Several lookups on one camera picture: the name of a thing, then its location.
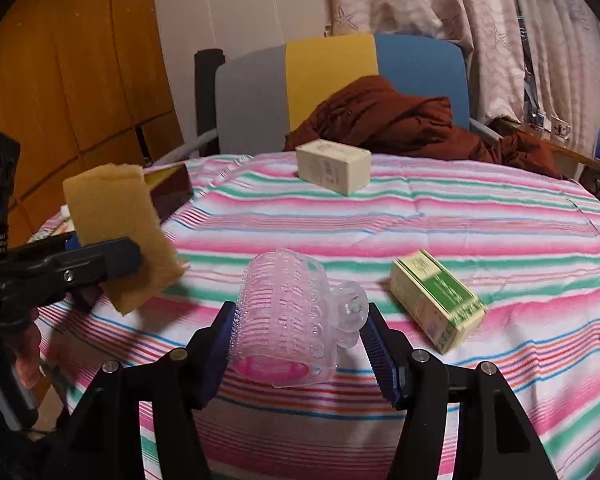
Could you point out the patterned white curtain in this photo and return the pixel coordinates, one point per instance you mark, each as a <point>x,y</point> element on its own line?
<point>430,10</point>

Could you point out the red-brown crumpled cloth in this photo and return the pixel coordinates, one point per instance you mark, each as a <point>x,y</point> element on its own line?
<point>405,120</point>

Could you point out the grey yellow blue chair back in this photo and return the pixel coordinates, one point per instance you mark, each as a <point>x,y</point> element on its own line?
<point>330,80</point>

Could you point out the wooden side desk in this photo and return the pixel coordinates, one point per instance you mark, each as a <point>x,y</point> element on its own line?
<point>580,157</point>

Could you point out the gold metal tin box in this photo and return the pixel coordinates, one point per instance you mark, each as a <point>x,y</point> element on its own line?
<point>170,195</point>

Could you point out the green cream cardboard box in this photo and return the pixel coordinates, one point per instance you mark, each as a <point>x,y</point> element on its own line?
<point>437,300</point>

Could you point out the large yellow sponge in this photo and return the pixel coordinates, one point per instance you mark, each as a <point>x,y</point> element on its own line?
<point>120,220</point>

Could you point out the person's left hand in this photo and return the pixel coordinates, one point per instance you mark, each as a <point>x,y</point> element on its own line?
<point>27,355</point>

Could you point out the pink hair roller clear clip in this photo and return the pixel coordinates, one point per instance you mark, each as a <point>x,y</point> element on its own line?
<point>285,320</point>

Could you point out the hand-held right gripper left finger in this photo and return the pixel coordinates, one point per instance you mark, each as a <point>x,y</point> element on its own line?
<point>215,360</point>

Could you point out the wooden wardrobe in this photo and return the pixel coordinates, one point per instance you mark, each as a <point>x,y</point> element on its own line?
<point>70,60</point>

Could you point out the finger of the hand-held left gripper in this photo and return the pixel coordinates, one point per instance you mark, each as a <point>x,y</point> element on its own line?
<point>45,244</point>
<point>110,260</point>

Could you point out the striped pink green tablecloth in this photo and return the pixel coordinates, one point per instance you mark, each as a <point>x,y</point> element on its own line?
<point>430,220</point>

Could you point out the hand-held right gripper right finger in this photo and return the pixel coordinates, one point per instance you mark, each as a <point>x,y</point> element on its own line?
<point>380,360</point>

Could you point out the white mug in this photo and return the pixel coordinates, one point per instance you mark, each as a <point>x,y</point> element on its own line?
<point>560,129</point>

